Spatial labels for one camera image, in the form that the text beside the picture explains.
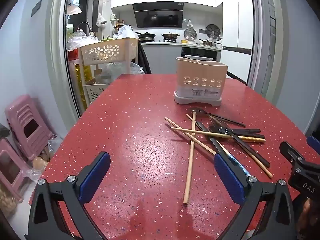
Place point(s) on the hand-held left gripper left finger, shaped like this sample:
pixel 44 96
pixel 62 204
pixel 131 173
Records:
pixel 96 177

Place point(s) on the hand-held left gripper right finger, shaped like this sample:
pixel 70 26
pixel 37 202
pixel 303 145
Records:
pixel 228 177

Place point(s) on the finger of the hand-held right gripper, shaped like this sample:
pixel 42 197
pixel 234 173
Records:
pixel 291 153
pixel 314 143

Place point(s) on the wooden chopstick with blue end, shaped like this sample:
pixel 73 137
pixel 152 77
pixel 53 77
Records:
pixel 205 146

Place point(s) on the plain wooden chopstick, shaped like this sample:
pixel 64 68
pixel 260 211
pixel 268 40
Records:
pixel 190 160

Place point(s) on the wooden chopstick with spiral end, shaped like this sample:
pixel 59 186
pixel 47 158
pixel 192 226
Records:
pixel 185 130

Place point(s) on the translucent black plastic spoon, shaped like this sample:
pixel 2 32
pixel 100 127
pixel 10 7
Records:
pixel 198 110

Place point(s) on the beige plastic utensil holder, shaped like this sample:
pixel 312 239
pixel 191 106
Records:
pixel 200 80

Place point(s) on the person's right hand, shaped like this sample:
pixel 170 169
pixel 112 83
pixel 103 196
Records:
pixel 310 215

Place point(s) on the plastic bag with brown food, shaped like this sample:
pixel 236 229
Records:
pixel 41 162

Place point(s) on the pink plastic stool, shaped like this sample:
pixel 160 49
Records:
pixel 22 115
pixel 12 155

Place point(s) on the bag of peanuts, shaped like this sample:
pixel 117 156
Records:
pixel 7 200

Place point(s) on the yellow cooking oil bottle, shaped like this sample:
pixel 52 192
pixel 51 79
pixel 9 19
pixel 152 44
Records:
pixel 85 80

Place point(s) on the clear plastic bag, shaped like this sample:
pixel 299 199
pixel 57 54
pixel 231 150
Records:
pixel 120 71
pixel 126 32
pixel 80 38

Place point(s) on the cream plastic basket trolley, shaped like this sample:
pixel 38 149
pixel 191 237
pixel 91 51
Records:
pixel 107 51

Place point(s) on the black built-in oven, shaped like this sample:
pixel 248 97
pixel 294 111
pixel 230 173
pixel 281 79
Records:
pixel 197 52

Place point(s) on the small steel saucepan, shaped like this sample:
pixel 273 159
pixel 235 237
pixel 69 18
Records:
pixel 207 42

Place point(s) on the white refrigerator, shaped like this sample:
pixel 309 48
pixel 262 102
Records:
pixel 235 25

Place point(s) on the round metal steamer rack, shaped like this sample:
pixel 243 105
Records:
pixel 190 34
pixel 213 30

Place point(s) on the black wok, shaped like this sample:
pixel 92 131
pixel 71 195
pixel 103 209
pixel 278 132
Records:
pixel 145 37

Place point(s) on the cooking pot with lid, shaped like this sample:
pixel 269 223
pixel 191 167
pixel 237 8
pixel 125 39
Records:
pixel 170 37

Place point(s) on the black kitchen faucet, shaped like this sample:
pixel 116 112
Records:
pixel 85 24

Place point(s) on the white hanging plastic bag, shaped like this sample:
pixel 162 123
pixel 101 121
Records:
pixel 101 20

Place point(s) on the black range hood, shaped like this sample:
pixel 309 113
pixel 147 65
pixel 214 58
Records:
pixel 157 17

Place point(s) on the grey sliding door frame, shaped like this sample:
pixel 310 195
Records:
pixel 58 55

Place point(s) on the grey wall switch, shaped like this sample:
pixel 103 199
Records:
pixel 36 8

